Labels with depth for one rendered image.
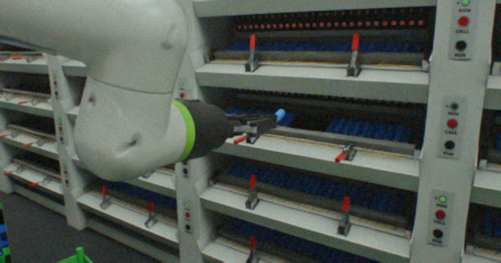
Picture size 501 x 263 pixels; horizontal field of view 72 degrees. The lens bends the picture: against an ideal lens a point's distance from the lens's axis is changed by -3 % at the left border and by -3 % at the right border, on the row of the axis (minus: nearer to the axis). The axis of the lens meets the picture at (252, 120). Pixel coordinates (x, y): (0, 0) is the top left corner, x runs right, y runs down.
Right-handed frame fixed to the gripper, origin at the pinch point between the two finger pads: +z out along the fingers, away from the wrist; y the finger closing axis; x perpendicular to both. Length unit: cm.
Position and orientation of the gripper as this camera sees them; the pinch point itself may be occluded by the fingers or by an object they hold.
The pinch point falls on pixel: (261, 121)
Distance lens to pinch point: 72.9
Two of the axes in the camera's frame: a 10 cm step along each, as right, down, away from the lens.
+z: 5.3, -0.5, 8.5
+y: -8.5, -1.1, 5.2
